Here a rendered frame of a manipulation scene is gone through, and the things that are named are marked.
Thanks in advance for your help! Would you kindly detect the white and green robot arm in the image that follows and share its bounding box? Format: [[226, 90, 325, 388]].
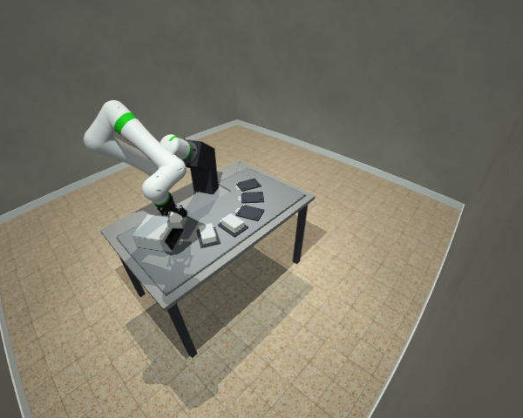
[[84, 100, 198, 210]]

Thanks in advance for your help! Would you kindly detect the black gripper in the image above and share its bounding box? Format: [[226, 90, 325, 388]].
[[157, 202, 187, 221]]

